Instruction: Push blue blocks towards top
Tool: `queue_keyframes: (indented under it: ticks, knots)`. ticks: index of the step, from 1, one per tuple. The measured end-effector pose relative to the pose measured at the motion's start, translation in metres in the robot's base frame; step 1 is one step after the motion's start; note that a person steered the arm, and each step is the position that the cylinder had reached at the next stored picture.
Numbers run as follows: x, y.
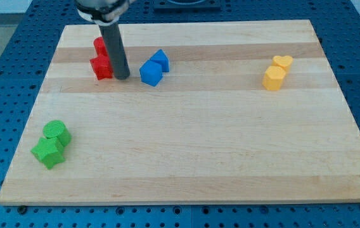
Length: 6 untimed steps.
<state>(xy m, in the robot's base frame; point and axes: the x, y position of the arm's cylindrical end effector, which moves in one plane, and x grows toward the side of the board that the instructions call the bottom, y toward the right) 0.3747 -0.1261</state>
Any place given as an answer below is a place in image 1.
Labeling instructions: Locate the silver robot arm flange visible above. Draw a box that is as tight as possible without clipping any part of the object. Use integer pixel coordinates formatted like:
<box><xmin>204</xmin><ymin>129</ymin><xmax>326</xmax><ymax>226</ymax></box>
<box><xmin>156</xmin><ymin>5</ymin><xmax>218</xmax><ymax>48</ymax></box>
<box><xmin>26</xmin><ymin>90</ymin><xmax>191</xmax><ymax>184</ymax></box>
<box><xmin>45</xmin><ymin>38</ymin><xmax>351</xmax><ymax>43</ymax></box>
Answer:
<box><xmin>74</xmin><ymin>0</ymin><xmax>136</xmax><ymax>26</ymax></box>

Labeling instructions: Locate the blue cube block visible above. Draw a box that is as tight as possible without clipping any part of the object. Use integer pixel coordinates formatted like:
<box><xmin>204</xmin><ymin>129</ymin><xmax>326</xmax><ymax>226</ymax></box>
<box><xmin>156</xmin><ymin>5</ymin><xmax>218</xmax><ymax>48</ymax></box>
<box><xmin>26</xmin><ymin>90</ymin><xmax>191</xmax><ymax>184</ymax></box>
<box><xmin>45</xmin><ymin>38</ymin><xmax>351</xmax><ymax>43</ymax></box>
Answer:
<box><xmin>139</xmin><ymin>60</ymin><xmax>163</xmax><ymax>87</ymax></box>

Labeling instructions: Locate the blue triangular block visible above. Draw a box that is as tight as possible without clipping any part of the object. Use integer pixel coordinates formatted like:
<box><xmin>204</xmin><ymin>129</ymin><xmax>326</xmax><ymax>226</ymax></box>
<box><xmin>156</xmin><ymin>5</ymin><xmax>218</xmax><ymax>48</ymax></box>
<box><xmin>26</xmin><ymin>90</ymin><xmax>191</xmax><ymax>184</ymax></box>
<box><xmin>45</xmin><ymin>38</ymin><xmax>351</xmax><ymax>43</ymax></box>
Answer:
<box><xmin>150</xmin><ymin>49</ymin><xmax>170</xmax><ymax>72</ymax></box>

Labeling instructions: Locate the light wooden board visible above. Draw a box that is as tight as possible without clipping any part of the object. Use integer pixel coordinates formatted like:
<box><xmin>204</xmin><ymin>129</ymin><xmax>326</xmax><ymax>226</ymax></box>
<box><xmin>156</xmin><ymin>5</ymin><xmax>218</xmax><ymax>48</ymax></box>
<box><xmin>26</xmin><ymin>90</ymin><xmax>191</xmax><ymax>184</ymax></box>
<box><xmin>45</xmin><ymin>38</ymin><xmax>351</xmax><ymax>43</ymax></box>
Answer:
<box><xmin>0</xmin><ymin>20</ymin><xmax>360</xmax><ymax>206</ymax></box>

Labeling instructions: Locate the red star block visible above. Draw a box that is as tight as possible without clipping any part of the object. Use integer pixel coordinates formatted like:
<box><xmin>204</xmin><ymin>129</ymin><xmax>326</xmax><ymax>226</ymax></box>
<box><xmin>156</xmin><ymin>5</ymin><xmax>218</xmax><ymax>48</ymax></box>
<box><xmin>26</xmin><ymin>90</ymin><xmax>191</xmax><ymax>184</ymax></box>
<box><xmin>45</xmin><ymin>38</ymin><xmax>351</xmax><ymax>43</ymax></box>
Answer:
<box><xmin>90</xmin><ymin>55</ymin><xmax>113</xmax><ymax>80</ymax></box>

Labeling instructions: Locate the yellow hexagon block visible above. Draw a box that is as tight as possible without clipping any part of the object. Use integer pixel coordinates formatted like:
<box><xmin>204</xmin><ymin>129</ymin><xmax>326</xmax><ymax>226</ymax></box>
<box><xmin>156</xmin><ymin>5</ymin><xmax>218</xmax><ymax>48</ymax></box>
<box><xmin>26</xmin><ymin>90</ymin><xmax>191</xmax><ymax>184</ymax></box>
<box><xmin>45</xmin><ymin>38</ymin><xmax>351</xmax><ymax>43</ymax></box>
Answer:
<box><xmin>262</xmin><ymin>66</ymin><xmax>286</xmax><ymax>91</ymax></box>

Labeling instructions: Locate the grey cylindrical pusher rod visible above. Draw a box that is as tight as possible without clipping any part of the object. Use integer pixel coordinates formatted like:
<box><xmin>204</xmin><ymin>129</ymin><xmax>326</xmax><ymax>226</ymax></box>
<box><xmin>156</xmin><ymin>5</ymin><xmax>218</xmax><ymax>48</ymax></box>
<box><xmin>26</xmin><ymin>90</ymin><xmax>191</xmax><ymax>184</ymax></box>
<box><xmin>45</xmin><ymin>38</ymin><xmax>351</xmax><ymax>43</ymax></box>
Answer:
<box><xmin>99</xmin><ymin>23</ymin><xmax>131</xmax><ymax>80</ymax></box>

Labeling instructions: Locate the red cylinder block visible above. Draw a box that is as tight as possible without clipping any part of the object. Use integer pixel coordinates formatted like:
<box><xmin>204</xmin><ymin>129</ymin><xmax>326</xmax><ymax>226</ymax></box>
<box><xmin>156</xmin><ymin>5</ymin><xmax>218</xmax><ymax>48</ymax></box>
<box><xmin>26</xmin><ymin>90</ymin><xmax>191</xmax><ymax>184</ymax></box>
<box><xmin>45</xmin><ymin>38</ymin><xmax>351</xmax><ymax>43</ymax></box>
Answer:
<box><xmin>93</xmin><ymin>37</ymin><xmax>108</xmax><ymax>56</ymax></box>

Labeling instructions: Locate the yellow heart block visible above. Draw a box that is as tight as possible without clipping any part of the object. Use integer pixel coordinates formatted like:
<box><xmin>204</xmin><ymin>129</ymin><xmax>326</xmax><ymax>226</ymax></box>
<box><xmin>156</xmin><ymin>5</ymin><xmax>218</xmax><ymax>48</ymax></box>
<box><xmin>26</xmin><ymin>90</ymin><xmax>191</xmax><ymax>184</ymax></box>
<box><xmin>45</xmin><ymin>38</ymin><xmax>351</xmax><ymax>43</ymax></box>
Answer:
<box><xmin>272</xmin><ymin>55</ymin><xmax>294</xmax><ymax>73</ymax></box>

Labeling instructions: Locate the green cylinder block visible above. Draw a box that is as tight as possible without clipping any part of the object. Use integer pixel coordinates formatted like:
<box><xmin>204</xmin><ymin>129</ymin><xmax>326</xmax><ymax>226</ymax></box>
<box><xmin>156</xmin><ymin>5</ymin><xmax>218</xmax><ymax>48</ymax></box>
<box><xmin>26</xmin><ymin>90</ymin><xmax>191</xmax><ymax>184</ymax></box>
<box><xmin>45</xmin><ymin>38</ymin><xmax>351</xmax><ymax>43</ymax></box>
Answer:
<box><xmin>42</xmin><ymin>120</ymin><xmax>72</xmax><ymax>146</ymax></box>

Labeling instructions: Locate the green star block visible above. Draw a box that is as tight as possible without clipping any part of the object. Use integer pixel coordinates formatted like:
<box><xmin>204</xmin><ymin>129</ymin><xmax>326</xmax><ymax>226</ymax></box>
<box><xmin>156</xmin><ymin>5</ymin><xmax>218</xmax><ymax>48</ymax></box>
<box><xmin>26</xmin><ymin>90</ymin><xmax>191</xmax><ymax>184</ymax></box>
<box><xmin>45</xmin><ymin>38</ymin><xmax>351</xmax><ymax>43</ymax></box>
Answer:
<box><xmin>30</xmin><ymin>137</ymin><xmax>65</xmax><ymax>170</ymax></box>

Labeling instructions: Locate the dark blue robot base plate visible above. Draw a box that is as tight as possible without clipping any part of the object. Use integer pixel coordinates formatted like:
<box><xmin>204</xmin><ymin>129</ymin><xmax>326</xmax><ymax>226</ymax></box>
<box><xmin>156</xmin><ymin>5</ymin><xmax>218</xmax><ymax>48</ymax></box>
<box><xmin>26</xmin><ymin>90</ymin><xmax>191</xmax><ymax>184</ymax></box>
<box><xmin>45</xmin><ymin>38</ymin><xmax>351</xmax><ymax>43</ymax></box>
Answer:
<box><xmin>153</xmin><ymin>0</ymin><xmax>222</xmax><ymax>12</ymax></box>

